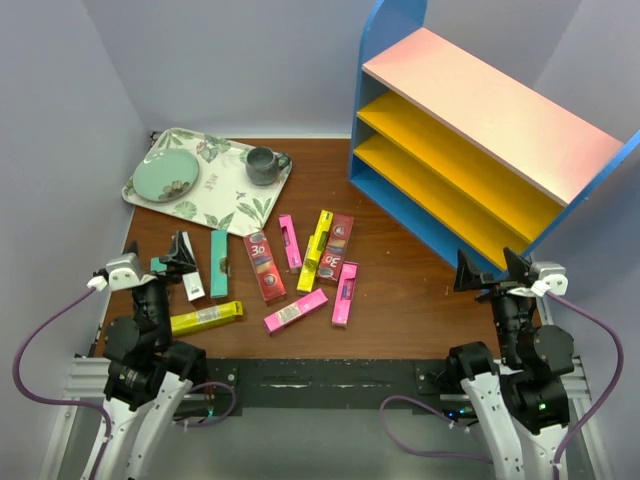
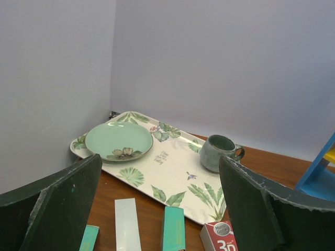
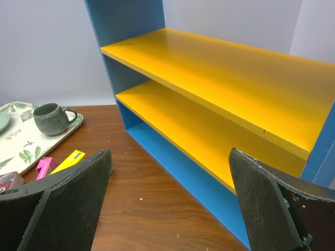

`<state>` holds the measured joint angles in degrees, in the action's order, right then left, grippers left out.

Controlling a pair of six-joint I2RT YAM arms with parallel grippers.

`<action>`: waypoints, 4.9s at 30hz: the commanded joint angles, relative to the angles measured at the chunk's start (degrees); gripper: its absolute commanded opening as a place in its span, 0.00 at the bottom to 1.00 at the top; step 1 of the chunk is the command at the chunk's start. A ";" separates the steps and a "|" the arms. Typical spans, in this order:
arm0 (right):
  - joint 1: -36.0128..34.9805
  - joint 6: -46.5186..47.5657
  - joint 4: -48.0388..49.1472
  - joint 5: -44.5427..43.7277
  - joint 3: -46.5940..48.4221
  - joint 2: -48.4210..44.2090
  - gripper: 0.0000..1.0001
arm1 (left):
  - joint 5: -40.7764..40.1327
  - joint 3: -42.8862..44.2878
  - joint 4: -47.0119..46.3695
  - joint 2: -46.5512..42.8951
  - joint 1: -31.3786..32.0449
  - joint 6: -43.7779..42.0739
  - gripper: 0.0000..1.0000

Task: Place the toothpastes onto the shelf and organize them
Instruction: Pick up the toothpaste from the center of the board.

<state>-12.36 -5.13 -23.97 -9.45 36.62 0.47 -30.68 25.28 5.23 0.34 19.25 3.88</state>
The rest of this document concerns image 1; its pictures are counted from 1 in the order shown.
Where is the grey ceramic mug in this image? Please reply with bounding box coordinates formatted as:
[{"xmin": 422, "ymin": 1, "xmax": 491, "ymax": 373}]
[{"xmin": 245, "ymin": 147, "xmax": 291, "ymax": 186}]

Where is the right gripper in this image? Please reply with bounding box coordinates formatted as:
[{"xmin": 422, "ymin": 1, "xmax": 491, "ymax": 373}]
[{"xmin": 452, "ymin": 245, "xmax": 533, "ymax": 362}]

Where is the yellow toothpaste box lying left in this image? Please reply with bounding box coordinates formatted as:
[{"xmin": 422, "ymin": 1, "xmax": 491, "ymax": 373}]
[{"xmin": 170, "ymin": 301, "xmax": 244, "ymax": 337}]

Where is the black mounting base plate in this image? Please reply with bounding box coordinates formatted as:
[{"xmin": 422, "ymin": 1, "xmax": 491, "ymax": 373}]
[{"xmin": 207, "ymin": 358, "xmax": 476, "ymax": 421}]

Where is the small pink toothpaste box upper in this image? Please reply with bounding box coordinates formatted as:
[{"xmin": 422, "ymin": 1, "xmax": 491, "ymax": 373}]
[{"xmin": 279, "ymin": 214, "xmax": 303, "ymax": 273}]

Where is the red 3D toothpaste box right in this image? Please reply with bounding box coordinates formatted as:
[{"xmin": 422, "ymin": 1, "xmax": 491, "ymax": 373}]
[{"xmin": 316, "ymin": 214, "xmax": 354, "ymax": 284}]

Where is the floral leaf print tray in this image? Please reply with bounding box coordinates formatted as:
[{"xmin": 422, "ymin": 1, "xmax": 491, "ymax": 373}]
[{"xmin": 121, "ymin": 128, "xmax": 292, "ymax": 236}]

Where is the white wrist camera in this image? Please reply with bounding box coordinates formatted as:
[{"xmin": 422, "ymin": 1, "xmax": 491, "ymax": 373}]
[
  {"xmin": 87, "ymin": 253, "xmax": 157, "ymax": 291},
  {"xmin": 527, "ymin": 262, "xmax": 568, "ymax": 297}
]

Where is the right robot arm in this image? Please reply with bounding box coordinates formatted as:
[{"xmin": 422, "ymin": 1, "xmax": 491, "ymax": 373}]
[{"xmin": 445, "ymin": 248, "xmax": 574, "ymax": 479}]

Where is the mint green ceramic plate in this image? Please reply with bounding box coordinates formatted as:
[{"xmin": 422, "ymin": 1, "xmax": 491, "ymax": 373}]
[{"xmin": 132, "ymin": 148, "xmax": 200, "ymax": 203}]

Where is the red 3D toothpaste box left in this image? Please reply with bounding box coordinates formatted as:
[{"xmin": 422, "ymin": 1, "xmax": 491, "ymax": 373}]
[{"xmin": 244, "ymin": 231, "xmax": 286, "ymax": 303}]

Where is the red 3d toothpaste box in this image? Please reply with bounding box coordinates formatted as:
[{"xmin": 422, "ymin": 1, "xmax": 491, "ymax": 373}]
[
  {"xmin": 244, "ymin": 231, "xmax": 286, "ymax": 303},
  {"xmin": 316, "ymin": 214, "xmax": 354, "ymax": 284}
]

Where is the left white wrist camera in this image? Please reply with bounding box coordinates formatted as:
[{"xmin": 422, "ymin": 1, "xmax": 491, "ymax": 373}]
[{"xmin": 87, "ymin": 253, "xmax": 157, "ymax": 291}]

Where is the pink toothpaste box lower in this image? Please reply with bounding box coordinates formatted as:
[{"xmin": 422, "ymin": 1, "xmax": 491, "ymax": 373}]
[{"xmin": 263, "ymin": 288, "xmax": 328, "ymax": 335}]

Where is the blue shelf with coloured boards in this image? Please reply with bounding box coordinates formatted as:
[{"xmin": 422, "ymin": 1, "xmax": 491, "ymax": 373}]
[{"xmin": 348, "ymin": 1, "xmax": 639, "ymax": 274}]

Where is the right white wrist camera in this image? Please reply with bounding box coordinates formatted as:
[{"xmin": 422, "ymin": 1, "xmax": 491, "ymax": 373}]
[{"xmin": 527, "ymin": 262, "xmax": 568, "ymax": 297}]

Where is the yellow toothpaste box upright centre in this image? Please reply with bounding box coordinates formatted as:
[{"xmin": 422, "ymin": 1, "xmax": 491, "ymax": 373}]
[{"xmin": 296, "ymin": 210, "xmax": 334, "ymax": 294}]

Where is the pink toothpaste box right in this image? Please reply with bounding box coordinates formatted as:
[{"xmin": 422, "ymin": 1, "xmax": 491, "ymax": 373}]
[{"xmin": 332, "ymin": 262, "xmax": 359, "ymax": 328}]

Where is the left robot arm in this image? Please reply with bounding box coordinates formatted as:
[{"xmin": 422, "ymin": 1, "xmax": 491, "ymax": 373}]
[{"xmin": 82, "ymin": 231, "xmax": 207, "ymax": 479}]

